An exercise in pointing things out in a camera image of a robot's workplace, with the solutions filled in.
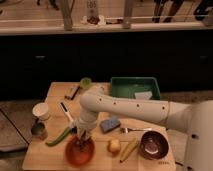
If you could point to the white handled knife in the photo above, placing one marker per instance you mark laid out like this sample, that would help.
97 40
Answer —
67 114

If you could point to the white cloth in bin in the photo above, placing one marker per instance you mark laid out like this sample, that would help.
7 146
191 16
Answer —
143 95

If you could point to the metal tin can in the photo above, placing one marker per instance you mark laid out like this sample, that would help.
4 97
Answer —
38 130

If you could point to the white cup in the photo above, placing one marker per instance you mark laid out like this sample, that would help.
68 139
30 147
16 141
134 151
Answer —
41 110

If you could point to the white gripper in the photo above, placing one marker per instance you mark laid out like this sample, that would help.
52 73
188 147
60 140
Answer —
86 121

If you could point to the dark grapes bunch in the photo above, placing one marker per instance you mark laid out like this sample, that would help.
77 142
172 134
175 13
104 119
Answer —
80 142

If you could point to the blue sponge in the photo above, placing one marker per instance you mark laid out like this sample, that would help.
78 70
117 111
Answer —
109 124

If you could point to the dark brown utensil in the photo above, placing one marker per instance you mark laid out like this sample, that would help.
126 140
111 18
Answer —
73 93

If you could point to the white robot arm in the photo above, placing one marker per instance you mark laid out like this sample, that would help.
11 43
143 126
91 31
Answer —
196 120

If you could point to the green plastic bin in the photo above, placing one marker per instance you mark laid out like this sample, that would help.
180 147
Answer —
127 87

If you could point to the purple bowl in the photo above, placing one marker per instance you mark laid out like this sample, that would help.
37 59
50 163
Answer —
153 146

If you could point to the metal fork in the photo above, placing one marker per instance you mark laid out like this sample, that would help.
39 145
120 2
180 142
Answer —
127 130

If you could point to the yellow banana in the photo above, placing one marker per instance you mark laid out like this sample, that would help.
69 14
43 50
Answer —
128 149

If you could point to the wooden table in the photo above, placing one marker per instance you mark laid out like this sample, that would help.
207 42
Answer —
40 157

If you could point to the green cucumber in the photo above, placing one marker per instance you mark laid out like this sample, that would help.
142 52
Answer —
61 137

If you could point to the green cup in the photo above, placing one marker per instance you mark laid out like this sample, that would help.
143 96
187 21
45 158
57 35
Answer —
85 83

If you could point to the red bowl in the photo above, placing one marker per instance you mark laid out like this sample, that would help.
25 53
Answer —
79 156

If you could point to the yellow apple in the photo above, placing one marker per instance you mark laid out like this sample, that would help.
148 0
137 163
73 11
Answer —
114 146

